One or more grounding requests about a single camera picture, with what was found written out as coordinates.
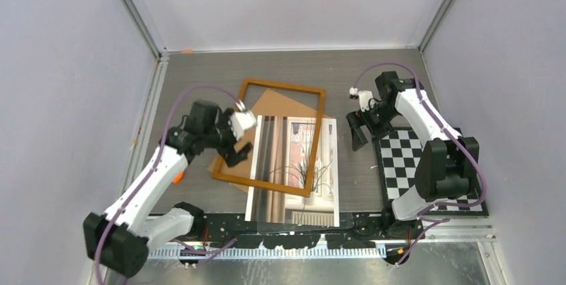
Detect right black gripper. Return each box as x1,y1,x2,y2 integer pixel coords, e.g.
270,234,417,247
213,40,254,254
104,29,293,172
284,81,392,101
346,102,400,151

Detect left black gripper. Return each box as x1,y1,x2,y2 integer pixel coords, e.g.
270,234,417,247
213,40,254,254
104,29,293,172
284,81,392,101
203,109,252,166

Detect wooden picture frame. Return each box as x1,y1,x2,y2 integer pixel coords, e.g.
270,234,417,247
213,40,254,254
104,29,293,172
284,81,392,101
238,78,326,196

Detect printed plant window photo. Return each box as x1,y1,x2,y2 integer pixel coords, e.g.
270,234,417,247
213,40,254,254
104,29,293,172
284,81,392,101
245,117,340,227

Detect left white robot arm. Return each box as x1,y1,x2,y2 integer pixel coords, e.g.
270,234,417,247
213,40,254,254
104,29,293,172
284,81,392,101
83,100,257,278

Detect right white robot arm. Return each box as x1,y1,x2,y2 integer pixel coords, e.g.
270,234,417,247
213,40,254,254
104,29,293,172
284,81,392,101
346,71,486,239

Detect black white checkerboard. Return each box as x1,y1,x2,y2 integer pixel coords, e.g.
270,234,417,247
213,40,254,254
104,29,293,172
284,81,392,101
372,127,489,217

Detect orange curved plastic piece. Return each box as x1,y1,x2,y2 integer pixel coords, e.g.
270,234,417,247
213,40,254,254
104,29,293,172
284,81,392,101
172,172,184,184

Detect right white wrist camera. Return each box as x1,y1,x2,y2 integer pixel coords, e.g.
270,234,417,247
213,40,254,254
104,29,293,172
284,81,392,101
348,87,378,112

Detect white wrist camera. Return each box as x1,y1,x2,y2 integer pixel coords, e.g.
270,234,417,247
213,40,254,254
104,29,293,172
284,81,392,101
228,100,257,141
348,87,378,112

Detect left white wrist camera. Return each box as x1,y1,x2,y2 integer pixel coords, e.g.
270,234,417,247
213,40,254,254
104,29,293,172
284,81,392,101
228,100,257,141

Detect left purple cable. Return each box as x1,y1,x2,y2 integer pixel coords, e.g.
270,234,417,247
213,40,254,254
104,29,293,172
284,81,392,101
93,84,248,285

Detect purple cable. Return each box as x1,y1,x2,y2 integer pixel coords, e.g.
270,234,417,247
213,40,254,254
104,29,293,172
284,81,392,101
352,61,488,268
93,84,248,285

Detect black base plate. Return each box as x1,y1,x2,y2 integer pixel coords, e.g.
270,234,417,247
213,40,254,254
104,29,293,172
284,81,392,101
178,212,423,250

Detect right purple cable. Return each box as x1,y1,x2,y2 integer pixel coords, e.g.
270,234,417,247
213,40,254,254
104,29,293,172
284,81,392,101
352,61,488,268

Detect aluminium rail front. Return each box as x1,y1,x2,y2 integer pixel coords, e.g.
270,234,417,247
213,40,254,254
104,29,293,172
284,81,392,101
146,216,495,262

